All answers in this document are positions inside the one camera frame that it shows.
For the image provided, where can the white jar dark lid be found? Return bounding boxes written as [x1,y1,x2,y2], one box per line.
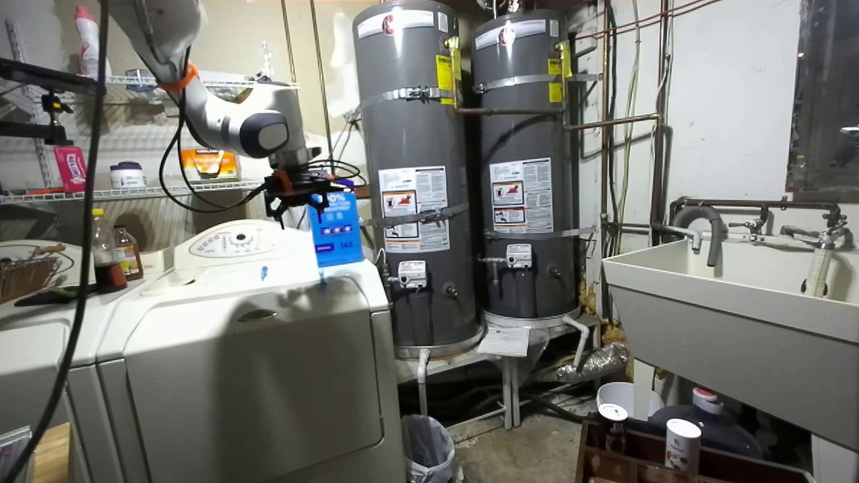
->
[106,160,148,193]

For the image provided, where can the white dryer machine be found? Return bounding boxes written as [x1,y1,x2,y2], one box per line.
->
[0,237,181,452]

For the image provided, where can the white bucket on floor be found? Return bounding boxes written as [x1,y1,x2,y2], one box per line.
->
[662,417,706,479]

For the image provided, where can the tall grey water heater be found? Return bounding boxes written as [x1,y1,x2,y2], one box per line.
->
[348,4,482,355]
[470,9,581,322]

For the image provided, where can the white utility sink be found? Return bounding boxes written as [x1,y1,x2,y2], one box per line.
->
[600,237,859,452]

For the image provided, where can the wicker basket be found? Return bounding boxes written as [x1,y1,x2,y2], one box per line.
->
[0,240,79,307]

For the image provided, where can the rusty metal wall pipes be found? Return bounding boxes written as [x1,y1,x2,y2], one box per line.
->
[572,0,677,251]

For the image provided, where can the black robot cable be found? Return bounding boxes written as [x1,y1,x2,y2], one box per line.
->
[156,89,270,215]

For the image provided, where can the silver flexible duct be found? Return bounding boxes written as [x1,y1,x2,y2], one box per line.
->
[553,345,632,386]

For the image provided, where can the blue detergent box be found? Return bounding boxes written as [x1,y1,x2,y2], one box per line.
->
[306,189,368,268]

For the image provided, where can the dark framed window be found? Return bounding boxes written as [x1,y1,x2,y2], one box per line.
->
[785,0,859,205]

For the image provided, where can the blue water jug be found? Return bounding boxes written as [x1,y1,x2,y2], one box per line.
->
[647,384,764,461]

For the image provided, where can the white bottle pink cap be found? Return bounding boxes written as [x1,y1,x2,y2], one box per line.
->
[71,7,102,82]

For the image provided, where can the pink tag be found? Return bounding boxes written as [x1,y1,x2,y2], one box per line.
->
[51,146,91,193]

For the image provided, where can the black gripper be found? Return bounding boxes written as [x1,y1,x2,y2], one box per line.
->
[262,165,348,221]

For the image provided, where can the trash bin with plastic bag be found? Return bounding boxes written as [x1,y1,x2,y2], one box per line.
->
[399,412,458,483]

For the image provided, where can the white plastic bucket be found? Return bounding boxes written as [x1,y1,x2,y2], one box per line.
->
[592,378,666,425]

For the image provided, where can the black hanging cable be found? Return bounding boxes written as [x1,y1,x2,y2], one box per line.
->
[0,0,114,483]

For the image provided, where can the white appliance top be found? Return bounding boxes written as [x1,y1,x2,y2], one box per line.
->
[65,219,411,483]

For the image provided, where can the metal sink faucet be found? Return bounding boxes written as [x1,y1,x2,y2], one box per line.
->
[667,197,855,280]

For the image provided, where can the white wire shelf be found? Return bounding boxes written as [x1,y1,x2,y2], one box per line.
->
[0,51,270,211]

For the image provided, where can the white heater stand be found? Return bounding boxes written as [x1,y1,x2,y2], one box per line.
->
[477,311,596,433]

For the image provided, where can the orange package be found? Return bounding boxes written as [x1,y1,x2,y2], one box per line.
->
[179,148,240,182]

